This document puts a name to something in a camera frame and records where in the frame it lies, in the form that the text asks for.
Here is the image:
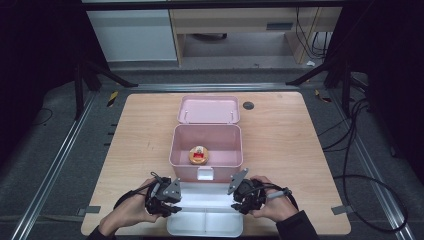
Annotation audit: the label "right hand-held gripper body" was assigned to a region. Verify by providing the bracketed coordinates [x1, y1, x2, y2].
[227, 167, 268, 215]

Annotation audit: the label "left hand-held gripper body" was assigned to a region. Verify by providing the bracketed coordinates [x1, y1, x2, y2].
[144, 176, 183, 218]

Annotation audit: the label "white divided tray insert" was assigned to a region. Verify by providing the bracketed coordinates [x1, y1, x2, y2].
[166, 181, 245, 239]

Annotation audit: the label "round golden tin red label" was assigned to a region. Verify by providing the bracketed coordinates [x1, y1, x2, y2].
[188, 145, 210, 166]

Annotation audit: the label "pink storage box with lid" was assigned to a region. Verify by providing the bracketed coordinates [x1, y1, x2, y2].
[168, 95, 244, 184]

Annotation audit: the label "person's right hand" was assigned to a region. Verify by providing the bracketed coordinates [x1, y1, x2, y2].
[248, 175, 300, 223]

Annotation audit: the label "person's left hand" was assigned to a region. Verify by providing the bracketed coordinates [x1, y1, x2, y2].
[98, 177, 165, 236]

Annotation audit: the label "grey tape piece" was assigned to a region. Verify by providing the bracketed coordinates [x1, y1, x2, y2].
[330, 204, 355, 216]
[77, 205, 102, 217]

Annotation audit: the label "yellow black floor tape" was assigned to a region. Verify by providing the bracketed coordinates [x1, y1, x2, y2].
[106, 90, 120, 108]
[314, 89, 333, 104]

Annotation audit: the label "black metal stand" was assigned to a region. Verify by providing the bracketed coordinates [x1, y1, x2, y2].
[285, 54, 355, 118]
[73, 58, 139, 121]

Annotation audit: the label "white cabinet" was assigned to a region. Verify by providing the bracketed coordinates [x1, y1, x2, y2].
[86, 9, 178, 63]

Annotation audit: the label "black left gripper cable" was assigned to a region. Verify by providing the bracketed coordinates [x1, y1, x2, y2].
[113, 171, 165, 210]

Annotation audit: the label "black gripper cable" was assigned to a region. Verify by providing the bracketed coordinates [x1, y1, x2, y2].
[251, 174, 410, 233]
[113, 171, 165, 210]

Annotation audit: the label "short aluminium floor rail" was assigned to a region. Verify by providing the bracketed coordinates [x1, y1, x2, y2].
[128, 82, 301, 93]

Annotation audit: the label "long aluminium floor rail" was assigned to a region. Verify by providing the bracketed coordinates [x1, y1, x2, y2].
[328, 89, 418, 240]
[9, 92, 98, 240]

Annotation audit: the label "bundle of black floor cables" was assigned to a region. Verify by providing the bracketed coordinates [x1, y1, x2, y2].
[317, 97, 372, 153]

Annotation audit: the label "thin black floor cable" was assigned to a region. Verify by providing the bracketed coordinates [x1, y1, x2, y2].
[31, 107, 54, 127]

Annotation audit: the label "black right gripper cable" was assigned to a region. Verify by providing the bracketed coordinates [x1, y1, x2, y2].
[251, 174, 410, 233]

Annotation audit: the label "black cables under desk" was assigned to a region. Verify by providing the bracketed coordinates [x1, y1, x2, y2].
[294, 7, 335, 61]

